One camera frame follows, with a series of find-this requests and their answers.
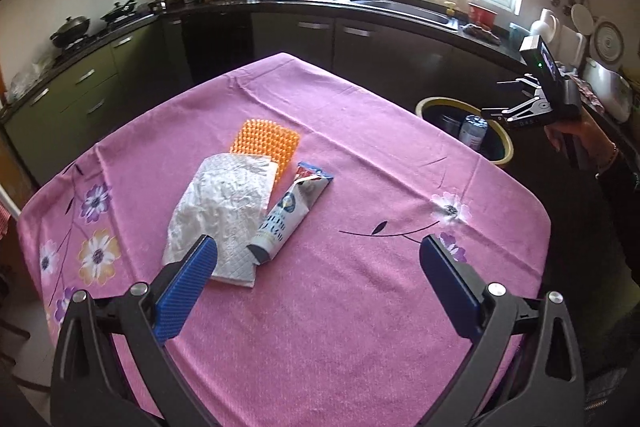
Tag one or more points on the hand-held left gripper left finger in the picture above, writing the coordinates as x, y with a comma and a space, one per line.
185, 287

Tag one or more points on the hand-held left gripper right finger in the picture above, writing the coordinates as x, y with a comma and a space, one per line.
450, 287

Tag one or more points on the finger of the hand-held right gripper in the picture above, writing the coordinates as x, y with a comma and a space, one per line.
520, 83
497, 111

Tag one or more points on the yellow rimmed trash bin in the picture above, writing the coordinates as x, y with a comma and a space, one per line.
500, 139

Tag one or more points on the bluish plastic bottle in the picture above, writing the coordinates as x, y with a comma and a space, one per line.
472, 132

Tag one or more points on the person's right forearm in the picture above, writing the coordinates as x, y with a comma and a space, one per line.
622, 207

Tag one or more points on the person's right hand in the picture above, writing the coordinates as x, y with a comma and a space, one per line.
592, 134

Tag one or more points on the white rice cooker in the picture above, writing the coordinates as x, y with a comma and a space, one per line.
607, 89

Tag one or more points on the white square container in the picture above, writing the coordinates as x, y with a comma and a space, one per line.
571, 42

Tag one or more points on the white jug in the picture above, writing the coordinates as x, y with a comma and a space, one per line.
544, 27

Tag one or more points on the brown scrubbing cloth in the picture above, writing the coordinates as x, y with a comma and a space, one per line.
482, 33

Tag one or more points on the round patterned plate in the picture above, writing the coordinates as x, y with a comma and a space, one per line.
607, 44

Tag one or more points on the red paper cup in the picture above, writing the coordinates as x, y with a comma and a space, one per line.
481, 16

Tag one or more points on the white paper towel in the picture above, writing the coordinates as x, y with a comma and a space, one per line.
220, 207

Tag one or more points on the white blue squeezed tube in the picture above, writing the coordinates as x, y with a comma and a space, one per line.
285, 222

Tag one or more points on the pink floral tablecloth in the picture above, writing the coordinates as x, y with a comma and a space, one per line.
350, 147

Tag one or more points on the orange spiky pad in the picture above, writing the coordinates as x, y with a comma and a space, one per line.
265, 142

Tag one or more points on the dark kitchen cabinets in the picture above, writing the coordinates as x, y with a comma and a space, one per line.
300, 37

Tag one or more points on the green kitchen cabinets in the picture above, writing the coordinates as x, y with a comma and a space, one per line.
75, 97

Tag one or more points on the clear plastic bag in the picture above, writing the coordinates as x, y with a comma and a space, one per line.
27, 82

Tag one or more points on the gas stove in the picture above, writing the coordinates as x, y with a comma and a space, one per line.
100, 34

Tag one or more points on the black lidded wok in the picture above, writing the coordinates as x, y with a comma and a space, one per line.
70, 32

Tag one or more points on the black lidded frying pan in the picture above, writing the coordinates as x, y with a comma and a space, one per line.
119, 12

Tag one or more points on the small steel pot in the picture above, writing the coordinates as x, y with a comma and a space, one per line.
158, 4

